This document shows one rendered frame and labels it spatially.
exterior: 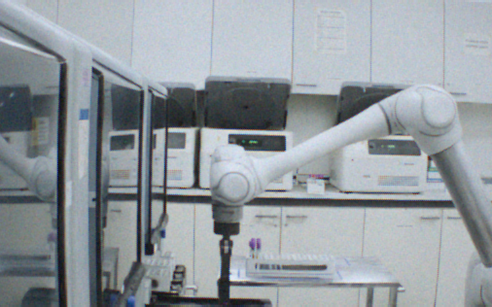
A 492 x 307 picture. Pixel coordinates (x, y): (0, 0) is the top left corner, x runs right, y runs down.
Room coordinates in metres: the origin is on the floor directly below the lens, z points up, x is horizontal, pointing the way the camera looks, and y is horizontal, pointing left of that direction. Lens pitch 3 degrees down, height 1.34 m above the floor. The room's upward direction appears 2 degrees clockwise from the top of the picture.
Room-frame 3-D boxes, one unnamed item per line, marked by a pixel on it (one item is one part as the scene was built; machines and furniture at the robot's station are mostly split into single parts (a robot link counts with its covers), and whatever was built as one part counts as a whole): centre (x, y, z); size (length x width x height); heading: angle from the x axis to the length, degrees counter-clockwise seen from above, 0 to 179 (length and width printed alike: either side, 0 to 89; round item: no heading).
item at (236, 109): (4.59, 0.02, 1.24); 0.62 x 0.56 x 0.69; 3
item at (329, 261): (2.37, -0.15, 0.85); 0.30 x 0.10 x 0.06; 90
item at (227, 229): (2.01, 0.06, 1.01); 0.08 x 0.07 x 0.09; 3
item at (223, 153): (2.00, 0.05, 1.19); 0.13 x 0.11 x 0.16; 5
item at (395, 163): (4.63, -0.83, 1.25); 0.62 x 0.56 x 0.69; 2
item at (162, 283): (2.12, 0.38, 0.83); 0.30 x 0.10 x 0.06; 92
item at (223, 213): (2.01, 0.05, 1.08); 0.09 x 0.09 x 0.06
